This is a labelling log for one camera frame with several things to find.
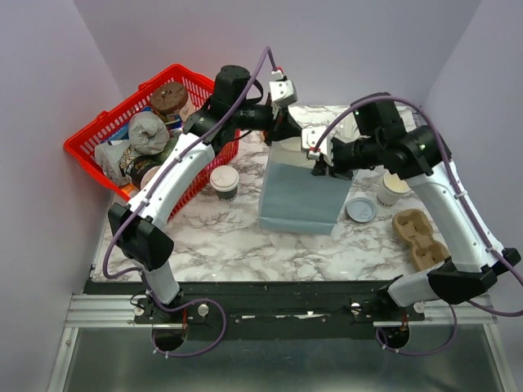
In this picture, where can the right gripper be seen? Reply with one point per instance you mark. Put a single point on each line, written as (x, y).
(321, 167)

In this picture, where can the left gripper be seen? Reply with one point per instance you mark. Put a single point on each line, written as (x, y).
(283, 126)

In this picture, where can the white paper bag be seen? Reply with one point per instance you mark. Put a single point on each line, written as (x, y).
(293, 199)

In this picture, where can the white coffee cup lid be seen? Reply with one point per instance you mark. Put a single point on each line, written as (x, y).
(224, 178)

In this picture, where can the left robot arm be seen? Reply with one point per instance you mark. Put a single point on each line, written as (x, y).
(137, 227)

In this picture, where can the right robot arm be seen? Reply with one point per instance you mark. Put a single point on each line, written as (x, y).
(369, 134)

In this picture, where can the brown cardboard cup carrier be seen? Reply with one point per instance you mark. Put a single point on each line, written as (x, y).
(416, 231)

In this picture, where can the brown round lid container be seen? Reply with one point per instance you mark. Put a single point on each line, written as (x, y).
(169, 99)

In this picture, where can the grey crumpled paper bag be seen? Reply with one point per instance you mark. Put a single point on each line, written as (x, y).
(147, 133)

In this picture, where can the black labelled tub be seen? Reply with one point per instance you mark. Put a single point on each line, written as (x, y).
(141, 171)

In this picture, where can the white printed plastic bag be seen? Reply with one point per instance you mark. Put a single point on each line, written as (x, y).
(114, 157)

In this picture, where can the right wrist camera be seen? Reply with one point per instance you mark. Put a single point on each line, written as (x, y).
(314, 148)

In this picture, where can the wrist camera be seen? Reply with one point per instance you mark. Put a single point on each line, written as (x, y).
(282, 91)
(314, 148)

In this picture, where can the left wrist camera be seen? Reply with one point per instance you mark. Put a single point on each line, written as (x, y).
(282, 91)

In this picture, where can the black mounting rail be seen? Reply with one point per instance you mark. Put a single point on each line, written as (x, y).
(276, 311)

